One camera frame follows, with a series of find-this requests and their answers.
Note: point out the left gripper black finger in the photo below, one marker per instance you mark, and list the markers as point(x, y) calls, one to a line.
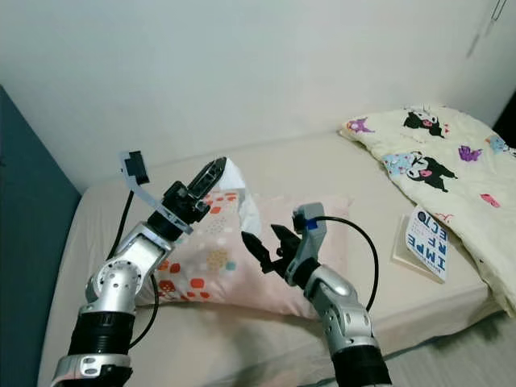
point(216, 185)
point(207, 172)

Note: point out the white tissue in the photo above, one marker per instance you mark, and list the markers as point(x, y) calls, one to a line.
point(238, 189)

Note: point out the pink dotted pillow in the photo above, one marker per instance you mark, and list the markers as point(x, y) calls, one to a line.
point(234, 278)

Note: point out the white book with blue letters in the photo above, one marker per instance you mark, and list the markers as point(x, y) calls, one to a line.
point(423, 242)

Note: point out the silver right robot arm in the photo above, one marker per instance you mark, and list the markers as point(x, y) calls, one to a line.
point(343, 310)

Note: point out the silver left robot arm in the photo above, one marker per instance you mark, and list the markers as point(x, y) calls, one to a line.
point(117, 294)

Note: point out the beige mattress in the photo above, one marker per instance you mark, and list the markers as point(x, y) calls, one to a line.
point(322, 165)

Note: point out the blue upholstered headboard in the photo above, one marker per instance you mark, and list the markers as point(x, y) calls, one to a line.
point(32, 242)

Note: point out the cream cartoon print duvet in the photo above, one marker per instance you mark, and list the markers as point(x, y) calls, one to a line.
point(459, 201)

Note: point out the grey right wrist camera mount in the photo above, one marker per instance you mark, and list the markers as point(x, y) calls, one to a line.
point(310, 230)

